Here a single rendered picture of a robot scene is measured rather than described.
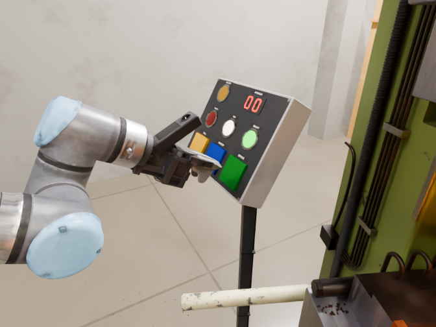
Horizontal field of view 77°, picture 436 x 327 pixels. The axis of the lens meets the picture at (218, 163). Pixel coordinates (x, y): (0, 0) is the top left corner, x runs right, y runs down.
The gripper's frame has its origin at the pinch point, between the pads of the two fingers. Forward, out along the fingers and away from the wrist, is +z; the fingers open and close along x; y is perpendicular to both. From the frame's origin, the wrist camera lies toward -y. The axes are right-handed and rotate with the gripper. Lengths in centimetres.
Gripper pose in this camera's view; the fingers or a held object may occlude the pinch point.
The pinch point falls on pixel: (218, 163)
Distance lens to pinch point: 66.6
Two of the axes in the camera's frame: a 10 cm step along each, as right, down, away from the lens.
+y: -4.3, 8.9, 1.6
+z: 7.5, 2.5, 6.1
